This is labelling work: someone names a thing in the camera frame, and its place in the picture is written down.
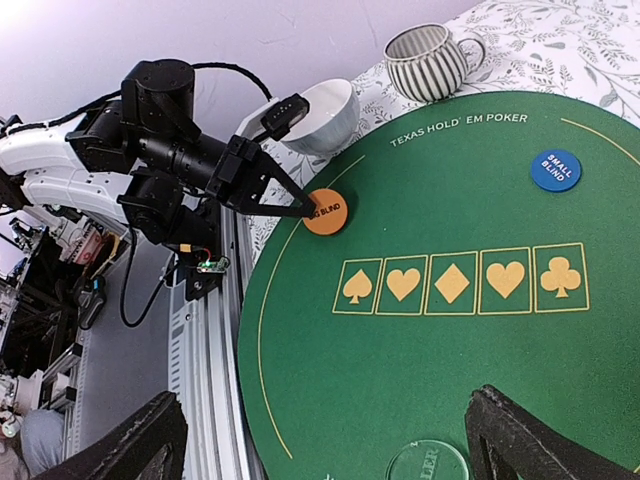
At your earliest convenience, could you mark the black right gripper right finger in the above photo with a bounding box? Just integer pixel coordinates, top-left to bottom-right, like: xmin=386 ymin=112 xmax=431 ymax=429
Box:
xmin=465 ymin=385 xmax=639 ymax=479

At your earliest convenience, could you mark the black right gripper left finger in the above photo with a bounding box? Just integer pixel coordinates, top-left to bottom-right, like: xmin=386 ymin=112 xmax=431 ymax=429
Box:
xmin=37 ymin=391 xmax=188 ymax=480

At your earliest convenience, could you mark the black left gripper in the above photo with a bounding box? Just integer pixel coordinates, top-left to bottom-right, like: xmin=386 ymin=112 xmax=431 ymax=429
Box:
xmin=205 ymin=135 xmax=316 ymax=218

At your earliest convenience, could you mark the orange big blind button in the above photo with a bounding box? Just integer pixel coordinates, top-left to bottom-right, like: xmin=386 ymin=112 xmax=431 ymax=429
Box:
xmin=303 ymin=188 xmax=348 ymax=236

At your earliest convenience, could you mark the blue small blind button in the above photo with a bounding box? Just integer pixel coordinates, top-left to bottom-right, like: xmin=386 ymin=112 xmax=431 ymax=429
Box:
xmin=530 ymin=149 xmax=582 ymax=193

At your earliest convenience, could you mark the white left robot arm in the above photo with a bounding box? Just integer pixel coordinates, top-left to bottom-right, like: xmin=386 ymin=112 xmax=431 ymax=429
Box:
xmin=1 ymin=59 xmax=316 ymax=250

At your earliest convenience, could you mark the clear dealer button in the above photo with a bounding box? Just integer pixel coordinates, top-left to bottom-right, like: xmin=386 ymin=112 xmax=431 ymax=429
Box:
xmin=385 ymin=439 xmax=470 ymax=480

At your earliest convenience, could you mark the white ceramic bowl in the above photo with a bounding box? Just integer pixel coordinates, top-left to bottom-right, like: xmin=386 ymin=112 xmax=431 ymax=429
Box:
xmin=281 ymin=78 xmax=360 ymax=156

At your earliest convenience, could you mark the green round poker mat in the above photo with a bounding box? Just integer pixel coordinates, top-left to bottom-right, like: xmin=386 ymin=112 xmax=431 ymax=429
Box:
xmin=238 ymin=92 xmax=639 ymax=479

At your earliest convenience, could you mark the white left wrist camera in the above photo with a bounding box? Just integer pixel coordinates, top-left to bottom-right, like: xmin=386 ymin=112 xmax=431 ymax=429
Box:
xmin=235 ymin=93 xmax=310 ymax=143

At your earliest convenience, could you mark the front aluminium rail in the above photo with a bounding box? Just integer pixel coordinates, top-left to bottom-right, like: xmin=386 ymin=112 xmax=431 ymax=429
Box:
xmin=168 ymin=208 xmax=264 ymax=479

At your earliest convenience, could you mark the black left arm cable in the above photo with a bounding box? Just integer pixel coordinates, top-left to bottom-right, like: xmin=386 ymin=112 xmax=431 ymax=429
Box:
xmin=0 ymin=60 xmax=276 ymax=131

